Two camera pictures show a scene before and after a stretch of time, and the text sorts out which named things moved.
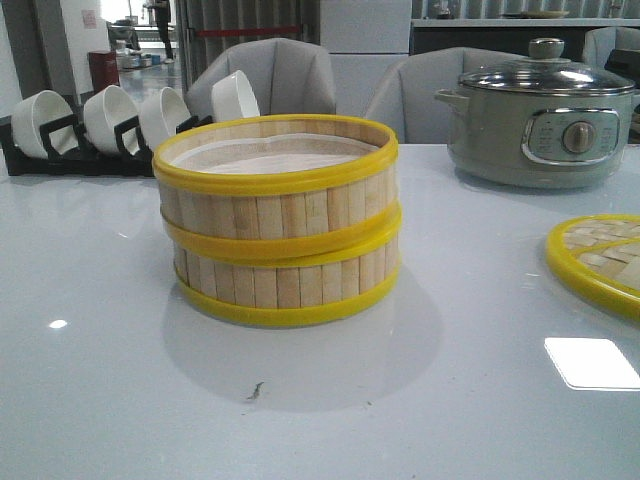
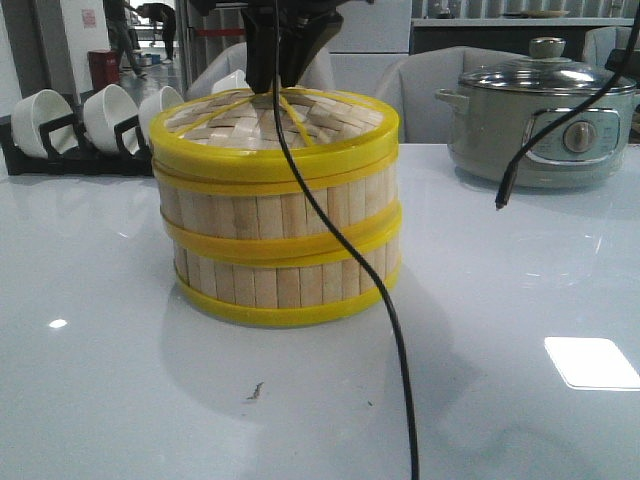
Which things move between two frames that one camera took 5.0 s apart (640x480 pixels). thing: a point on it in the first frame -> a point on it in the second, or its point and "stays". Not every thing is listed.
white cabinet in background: [365, 40] stays
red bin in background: [103, 69] stays
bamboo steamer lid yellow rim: [599, 256] -> [172, 161]
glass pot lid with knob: [546, 71] stays
